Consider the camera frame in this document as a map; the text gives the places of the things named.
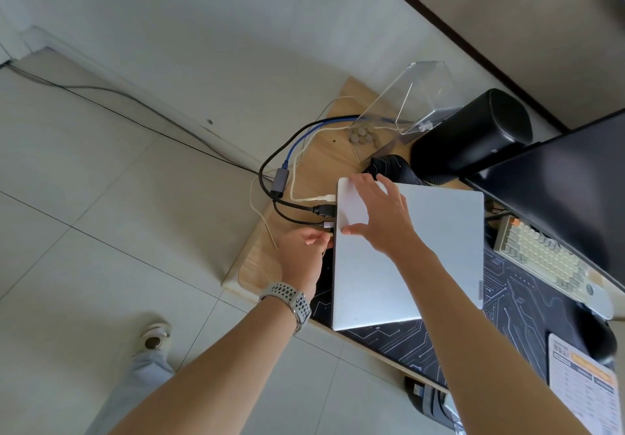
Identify person's left hand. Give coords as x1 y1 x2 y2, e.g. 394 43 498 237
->
275 227 335 300

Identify person's right hand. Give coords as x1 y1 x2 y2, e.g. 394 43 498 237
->
340 173 436 263

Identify white charging cable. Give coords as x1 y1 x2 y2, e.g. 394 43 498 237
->
285 126 352 204

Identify silver laptop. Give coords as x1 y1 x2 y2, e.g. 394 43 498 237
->
331 177 485 332

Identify person's right forearm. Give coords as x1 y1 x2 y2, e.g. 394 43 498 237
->
400 249 582 435

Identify person's left forearm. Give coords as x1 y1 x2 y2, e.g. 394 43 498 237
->
109 298 299 435

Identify black circuit-print desk mat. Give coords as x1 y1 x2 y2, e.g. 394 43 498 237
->
310 154 625 435

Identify white mouse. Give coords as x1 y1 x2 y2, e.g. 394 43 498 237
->
578 278 615 322

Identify white perforated wristwatch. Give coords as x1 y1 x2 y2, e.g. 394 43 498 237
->
257 281 313 335

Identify pile of coins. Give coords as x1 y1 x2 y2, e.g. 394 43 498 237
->
346 126 383 147

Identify black cylindrical speaker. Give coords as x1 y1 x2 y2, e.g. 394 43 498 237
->
410 89 534 186

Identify clear acrylic box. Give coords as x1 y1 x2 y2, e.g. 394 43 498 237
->
345 61 465 162

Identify white mechanical keyboard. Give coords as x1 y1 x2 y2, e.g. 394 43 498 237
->
493 216 594 305

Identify beige slipper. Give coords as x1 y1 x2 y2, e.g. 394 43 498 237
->
132 322 173 358

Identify black rounded device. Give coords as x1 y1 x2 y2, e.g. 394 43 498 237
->
404 376 464 433

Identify black monitor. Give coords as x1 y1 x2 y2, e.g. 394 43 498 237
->
464 109 625 294

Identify light grey trousers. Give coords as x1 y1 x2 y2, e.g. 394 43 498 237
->
85 351 178 435

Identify brown-framed cork pin board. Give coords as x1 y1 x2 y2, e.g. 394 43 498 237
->
359 0 625 132

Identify thin white wire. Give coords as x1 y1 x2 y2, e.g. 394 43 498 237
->
249 96 358 251

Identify thin black floor cable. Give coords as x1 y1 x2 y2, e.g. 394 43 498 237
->
0 58 262 176

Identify grey floor cable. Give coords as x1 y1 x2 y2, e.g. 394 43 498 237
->
5 61 262 173

